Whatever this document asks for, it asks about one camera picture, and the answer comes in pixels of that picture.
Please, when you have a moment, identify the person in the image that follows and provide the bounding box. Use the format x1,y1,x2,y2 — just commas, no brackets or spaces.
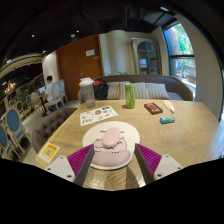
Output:
41,75,58,104

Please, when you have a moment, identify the yellow code sticker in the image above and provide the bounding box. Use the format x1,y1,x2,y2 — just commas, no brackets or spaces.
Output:
38,141,61,165

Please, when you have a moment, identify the white sticker sheet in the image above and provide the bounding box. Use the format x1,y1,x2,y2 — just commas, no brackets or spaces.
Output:
79,105,119,127

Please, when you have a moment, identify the round white hippo mouse pad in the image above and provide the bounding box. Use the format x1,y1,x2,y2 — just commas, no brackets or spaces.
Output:
81,120,141,171

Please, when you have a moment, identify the grey tufted armchair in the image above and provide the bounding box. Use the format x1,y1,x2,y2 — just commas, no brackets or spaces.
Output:
31,106,78,154

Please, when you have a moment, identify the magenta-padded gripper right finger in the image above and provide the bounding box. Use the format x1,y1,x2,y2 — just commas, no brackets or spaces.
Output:
133,143,184,185

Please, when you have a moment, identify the curved grey sofa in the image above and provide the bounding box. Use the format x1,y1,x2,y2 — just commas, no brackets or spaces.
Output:
93,74,194,102

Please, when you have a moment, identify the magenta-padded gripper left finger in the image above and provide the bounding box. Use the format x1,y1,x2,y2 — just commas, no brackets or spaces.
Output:
44,143,96,187

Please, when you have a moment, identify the black-framed window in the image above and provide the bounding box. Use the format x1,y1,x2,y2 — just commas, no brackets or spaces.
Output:
163,21,198,98

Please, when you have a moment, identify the arched glass cabinet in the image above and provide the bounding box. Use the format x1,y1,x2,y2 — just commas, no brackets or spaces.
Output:
130,37,162,76

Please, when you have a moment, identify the black box with orange print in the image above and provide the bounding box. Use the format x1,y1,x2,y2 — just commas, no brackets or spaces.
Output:
143,102,164,116

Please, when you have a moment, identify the clear shaker bottle white lid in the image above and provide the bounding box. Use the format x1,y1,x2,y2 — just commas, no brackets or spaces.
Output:
78,77,97,109

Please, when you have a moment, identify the white chair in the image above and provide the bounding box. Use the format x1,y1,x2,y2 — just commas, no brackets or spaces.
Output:
44,79,69,113

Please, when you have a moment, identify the green drink can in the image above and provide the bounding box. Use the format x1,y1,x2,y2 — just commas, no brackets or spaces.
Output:
124,83,136,110

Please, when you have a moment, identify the black backpack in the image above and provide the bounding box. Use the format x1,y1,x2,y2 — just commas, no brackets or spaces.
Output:
92,79,110,101

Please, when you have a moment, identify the small teal pack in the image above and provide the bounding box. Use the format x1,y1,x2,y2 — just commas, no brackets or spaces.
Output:
159,115,177,125

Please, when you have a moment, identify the striped cushion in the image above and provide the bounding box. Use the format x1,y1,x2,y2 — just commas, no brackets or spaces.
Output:
106,81,122,100
144,82,171,100
118,81,151,100

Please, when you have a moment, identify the white squeeze tube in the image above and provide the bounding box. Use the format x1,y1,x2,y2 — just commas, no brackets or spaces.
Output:
162,99,176,114

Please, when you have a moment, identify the group of blue chairs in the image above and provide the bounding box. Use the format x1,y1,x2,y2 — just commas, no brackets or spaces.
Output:
0,93,44,161

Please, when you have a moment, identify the brown wooden door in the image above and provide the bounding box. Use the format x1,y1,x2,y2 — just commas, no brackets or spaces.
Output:
55,34,104,102

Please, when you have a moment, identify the pink computer mouse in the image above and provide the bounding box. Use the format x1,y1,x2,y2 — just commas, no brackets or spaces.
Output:
101,127,122,149

